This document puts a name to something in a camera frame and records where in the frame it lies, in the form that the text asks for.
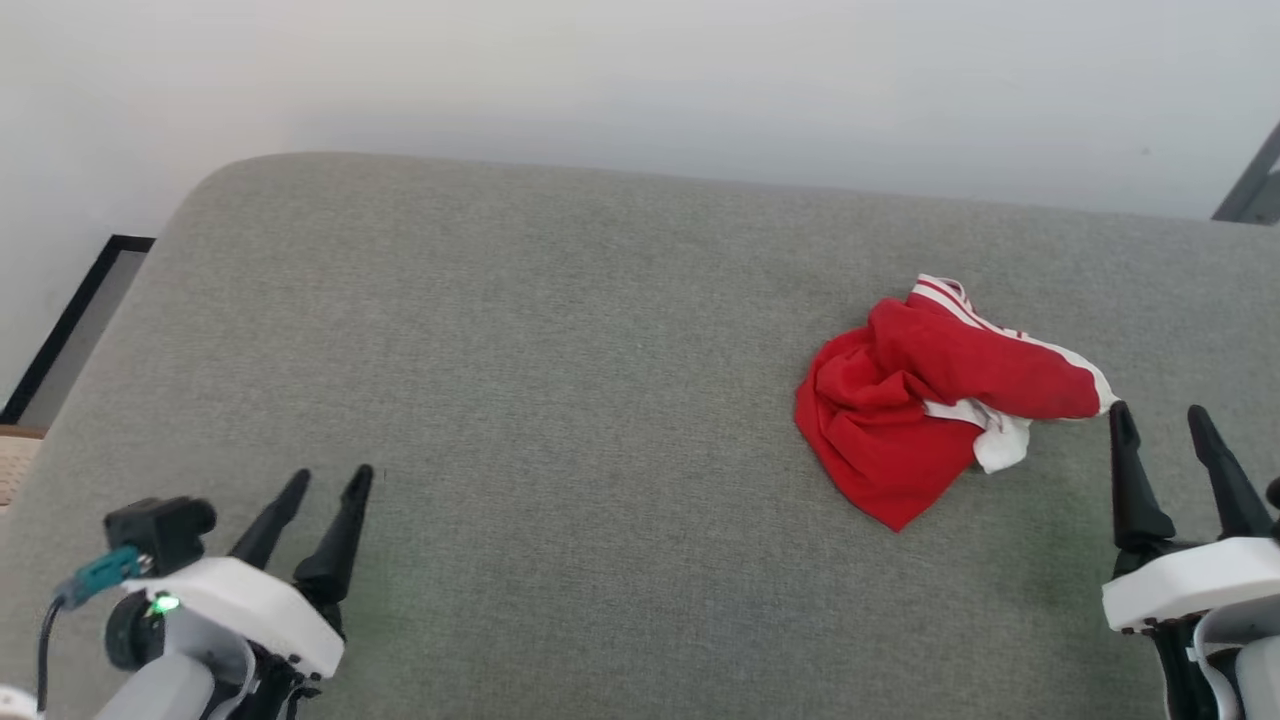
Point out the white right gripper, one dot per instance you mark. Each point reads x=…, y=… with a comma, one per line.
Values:
x=1190, y=585

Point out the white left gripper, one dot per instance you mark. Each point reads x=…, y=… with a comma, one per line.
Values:
x=250, y=600

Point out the red basketball jersey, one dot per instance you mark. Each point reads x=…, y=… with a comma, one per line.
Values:
x=880, y=420

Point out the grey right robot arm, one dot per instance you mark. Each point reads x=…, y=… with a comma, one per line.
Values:
x=1255, y=670

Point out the grey fabric sofa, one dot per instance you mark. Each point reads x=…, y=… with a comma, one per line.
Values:
x=560, y=400

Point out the beige woven object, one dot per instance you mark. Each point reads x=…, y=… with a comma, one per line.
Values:
x=15, y=465

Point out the black framed panel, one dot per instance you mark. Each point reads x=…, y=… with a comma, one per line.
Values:
x=80, y=320

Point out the grey metal bar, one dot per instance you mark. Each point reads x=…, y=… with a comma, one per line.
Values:
x=1255, y=185

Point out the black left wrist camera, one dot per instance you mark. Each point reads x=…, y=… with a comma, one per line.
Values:
x=160, y=530

